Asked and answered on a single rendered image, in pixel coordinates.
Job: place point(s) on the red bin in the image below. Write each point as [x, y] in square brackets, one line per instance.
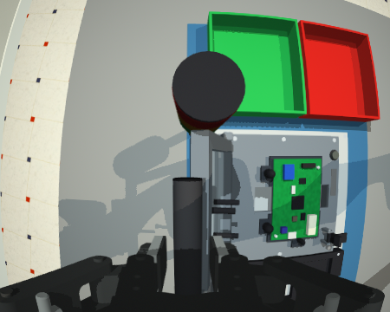
[339, 73]

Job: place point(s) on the green bin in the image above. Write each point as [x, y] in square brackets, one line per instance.
[268, 51]

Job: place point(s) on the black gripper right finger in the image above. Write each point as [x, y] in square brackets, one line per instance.
[239, 290]

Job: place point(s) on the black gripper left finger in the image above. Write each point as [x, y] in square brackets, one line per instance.
[58, 290]

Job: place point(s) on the green circuit board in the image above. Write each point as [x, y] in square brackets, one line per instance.
[296, 198]

